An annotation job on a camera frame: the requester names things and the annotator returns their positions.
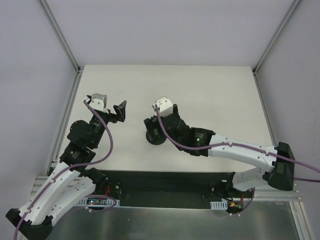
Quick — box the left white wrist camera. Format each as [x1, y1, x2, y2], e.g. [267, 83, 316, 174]
[83, 93, 108, 113]

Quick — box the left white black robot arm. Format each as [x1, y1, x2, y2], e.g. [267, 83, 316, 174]
[5, 96, 127, 240]

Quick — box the left aluminium corner post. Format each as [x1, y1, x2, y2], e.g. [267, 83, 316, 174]
[37, 0, 82, 74]

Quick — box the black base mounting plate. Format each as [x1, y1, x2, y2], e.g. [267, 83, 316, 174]
[82, 169, 253, 209]

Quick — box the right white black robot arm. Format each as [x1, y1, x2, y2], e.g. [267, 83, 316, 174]
[143, 104, 295, 198]

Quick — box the right white cable duct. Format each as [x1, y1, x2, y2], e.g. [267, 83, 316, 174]
[210, 199, 228, 211]

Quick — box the black round-base phone stand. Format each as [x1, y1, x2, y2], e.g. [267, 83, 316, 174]
[145, 132, 167, 146]

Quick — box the right aluminium corner post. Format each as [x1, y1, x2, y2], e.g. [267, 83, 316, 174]
[252, 0, 303, 76]

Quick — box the left white cable duct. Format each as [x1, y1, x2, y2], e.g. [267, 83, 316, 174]
[75, 197, 120, 208]

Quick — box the black phone teal case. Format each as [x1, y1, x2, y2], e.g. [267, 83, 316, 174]
[143, 116, 166, 140]

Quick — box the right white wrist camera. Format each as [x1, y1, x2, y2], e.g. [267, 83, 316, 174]
[152, 96, 174, 117]

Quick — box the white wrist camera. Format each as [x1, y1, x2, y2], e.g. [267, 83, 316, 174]
[152, 96, 174, 117]
[83, 93, 108, 113]

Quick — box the aluminium corner post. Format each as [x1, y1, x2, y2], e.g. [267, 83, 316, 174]
[37, 0, 82, 74]
[252, 0, 303, 76]

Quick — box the white cable duct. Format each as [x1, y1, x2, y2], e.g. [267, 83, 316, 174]
[75, 197, 120, 208]
[210, 199, 228, 211]

